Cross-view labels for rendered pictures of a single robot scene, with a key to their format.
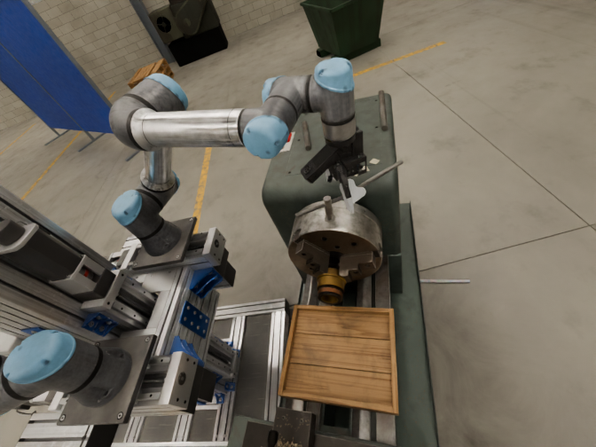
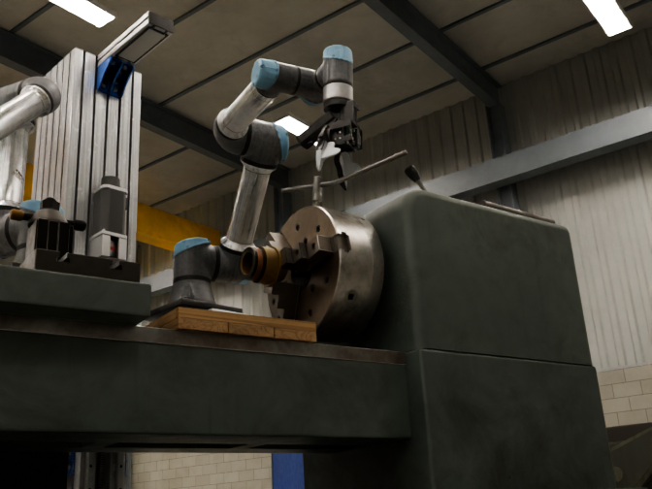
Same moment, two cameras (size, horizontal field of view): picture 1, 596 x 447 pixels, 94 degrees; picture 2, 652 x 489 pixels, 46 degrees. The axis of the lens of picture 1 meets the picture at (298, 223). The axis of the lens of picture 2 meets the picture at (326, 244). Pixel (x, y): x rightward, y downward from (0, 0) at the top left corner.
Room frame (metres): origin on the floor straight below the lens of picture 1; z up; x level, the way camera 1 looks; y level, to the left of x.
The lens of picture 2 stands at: (-0.97, -0.88, 0.52)
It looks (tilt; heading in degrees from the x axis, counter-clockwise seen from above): 20 degrees up; 26
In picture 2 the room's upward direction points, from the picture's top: 3 degrees counter-clockwise
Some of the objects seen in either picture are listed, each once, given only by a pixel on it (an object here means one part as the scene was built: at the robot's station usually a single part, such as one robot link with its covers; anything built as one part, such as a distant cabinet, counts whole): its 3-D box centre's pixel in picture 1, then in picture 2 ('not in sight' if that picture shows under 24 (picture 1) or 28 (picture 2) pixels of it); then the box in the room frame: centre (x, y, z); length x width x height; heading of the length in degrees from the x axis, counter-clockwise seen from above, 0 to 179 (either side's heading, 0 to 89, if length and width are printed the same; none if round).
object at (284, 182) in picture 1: (338, 176); (439, 303); (0.95, -0.25, 1.06); 0.59 x 0.48 x 0.39; 152
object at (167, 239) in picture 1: (156, 233); (191, 295); (0.90, 0.53, 1.21); 0.15 x 0.15 x 0.10
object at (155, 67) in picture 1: (152, 79); not in sight; (8.67, 1.93, 0.22); 1.25 x 0.86 x 0.44; 173
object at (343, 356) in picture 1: (338, 351); (209, 344); (0.33, 0.05, 0.89); 0.36 x 0.30 x 0.04; 62
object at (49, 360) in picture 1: (51, 361); (39, 226); (0.43, 0.69, 1.33); 0.13 x 0.12 x 0.14; 93
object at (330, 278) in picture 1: (331, 285); (264, 265); (0.45, -0.01, 1.08); 0.09 x 0.09 x 0.09; 62
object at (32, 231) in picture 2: not in sight; (49, 249); (0.08, 0.27, 1.07); 0.07 x 0.07 x 0.10; 62
